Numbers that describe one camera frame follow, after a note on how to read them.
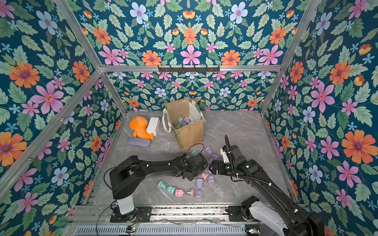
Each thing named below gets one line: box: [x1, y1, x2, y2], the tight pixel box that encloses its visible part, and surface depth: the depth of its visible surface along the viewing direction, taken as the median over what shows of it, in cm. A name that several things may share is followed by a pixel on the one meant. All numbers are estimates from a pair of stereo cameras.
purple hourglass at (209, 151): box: [205, 146, 221, 161], surface depth 94 cm
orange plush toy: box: [128, 116, 155, 141], surface depth 105 cm
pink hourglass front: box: [174, 188, 195, 198], surface depth 80 cm
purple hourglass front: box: [194, 177, 204, 199], surface depth 83 cm
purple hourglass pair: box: [207, 175, 216, 184], surface depth 86 cm
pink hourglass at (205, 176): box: [201, 173, 210, 181], surface depth 85 cm
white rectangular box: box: [146, 116, 160, 137], surface depth 108 cm
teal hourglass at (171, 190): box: [157, 180, 177, 195], surface depth 82 cm
